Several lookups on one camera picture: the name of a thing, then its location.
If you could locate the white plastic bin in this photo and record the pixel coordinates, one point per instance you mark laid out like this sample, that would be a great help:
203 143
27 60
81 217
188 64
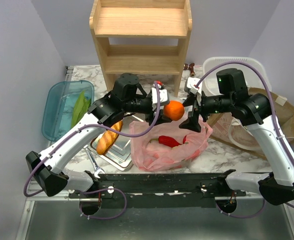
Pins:
229 70

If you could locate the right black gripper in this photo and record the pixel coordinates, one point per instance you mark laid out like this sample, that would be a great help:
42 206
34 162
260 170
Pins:
192 122

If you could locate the green toy leafy vegetable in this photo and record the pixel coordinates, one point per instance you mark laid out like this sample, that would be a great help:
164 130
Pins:
80 108

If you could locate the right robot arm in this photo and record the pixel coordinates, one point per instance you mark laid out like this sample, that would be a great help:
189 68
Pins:
257 114

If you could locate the copper pipe fitting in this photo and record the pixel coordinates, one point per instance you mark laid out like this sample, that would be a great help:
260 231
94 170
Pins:
189 67

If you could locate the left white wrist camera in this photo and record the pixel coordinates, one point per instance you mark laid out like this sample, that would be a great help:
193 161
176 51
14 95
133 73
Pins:
159 96

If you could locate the toy orange fruit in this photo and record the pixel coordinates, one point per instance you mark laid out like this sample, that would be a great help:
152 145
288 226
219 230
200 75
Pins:
174 110

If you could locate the pink plastic grocery bag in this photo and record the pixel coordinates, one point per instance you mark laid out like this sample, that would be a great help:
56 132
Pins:
151 156

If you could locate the red toy pepper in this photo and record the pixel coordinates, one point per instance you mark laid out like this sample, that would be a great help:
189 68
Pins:
168 141

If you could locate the steel combination wrench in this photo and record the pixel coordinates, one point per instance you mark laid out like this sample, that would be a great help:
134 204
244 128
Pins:
97 169

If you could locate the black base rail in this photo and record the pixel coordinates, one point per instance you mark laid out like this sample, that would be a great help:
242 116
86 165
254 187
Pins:
156 190

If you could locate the wooden step shelf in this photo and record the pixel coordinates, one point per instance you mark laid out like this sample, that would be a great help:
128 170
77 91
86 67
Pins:
147 19

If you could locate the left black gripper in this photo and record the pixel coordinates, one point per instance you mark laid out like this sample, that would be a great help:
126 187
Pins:
161 117

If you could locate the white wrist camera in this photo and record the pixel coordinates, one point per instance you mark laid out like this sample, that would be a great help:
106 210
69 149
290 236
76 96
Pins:
193 91
159 96

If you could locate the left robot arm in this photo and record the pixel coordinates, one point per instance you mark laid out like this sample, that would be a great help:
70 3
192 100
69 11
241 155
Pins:
127 96

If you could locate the toy baguette bread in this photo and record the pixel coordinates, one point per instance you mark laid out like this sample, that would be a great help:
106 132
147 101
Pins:
108 138

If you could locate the teal plastic bin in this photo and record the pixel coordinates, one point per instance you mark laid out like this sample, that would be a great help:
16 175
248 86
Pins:
59 106

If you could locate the brown burlap tote bag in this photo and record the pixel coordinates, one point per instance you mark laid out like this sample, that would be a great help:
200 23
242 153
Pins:
228 130

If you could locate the metal baking tray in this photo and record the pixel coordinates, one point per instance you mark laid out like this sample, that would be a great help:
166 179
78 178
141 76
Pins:
118 155

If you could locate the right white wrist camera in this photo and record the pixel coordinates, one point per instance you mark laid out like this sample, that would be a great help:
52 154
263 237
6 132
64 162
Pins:
193 91

